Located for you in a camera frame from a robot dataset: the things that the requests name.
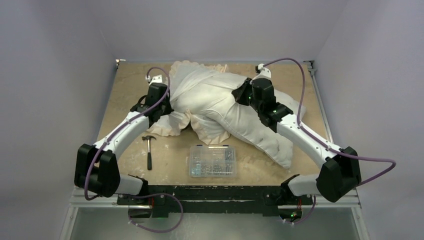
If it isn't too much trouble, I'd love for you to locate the white pillow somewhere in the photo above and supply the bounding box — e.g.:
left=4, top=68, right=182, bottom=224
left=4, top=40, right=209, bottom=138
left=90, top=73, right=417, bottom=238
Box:
left=210, top=72, right=294, bottom=169

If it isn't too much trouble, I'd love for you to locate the dark green cream-frilled pillowcase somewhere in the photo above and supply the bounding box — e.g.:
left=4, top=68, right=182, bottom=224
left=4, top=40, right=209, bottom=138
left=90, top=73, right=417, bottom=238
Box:
left=148, top=60, right=246, bottom=145

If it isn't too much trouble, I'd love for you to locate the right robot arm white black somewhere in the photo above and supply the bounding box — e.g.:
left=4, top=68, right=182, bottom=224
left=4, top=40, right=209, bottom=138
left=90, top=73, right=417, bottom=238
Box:
left=231, top=78, right=362, bottom=204

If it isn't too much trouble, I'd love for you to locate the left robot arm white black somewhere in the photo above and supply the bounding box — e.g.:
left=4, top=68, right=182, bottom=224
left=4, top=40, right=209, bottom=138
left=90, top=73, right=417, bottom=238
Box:
left=74, top=82, right=172, bottom=205

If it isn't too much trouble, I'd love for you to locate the clear plastic screw organizer box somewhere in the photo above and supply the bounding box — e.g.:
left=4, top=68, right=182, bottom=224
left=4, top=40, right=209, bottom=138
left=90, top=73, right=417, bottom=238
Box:
left=188, top=144, right=237, bottom=178

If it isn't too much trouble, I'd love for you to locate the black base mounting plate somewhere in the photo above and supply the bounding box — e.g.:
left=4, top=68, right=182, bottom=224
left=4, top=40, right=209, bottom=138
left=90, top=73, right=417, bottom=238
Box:
left=117, top=185, right=313, bottom=218

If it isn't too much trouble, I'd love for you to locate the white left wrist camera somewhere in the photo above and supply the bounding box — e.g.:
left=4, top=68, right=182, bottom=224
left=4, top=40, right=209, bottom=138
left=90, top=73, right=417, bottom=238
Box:
left=145, top=74, right=164, bottom=85

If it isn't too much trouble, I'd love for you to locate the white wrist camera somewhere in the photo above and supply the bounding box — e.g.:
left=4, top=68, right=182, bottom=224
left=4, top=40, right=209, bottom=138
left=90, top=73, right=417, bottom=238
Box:
left=253, top=63, right=272, bottom=80
left=145, top=74, right=164, bottom=85

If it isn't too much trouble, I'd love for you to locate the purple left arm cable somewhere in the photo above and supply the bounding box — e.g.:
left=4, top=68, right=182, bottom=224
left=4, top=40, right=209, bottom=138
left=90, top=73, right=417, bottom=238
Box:
left=83, top=67, right=185, bottom=234

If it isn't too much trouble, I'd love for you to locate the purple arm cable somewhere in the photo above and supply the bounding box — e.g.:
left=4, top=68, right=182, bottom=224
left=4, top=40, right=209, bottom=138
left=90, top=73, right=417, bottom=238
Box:
left=83, top=67, right=185, bottom=234
left=261, top=57, right=397, bottom=226

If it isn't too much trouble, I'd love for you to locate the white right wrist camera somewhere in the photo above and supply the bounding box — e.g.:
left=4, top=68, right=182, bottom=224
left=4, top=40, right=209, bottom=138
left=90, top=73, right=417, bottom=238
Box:
left=253, top=63, right=272, bottom=80

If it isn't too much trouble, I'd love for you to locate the black handled claw hammer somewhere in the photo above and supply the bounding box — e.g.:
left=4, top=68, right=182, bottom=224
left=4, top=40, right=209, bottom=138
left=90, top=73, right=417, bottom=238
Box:
left=142, top=135, right=156, bottom=171

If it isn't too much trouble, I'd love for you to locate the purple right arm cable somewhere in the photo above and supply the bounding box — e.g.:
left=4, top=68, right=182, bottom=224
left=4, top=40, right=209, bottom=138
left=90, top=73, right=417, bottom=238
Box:
left=261, top=57, right=397, bottom=226

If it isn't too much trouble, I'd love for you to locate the aluminium frame rail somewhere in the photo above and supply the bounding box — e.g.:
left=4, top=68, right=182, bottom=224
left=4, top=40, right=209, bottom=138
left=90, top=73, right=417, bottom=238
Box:
left=60, top=185, right=370, bottom=240

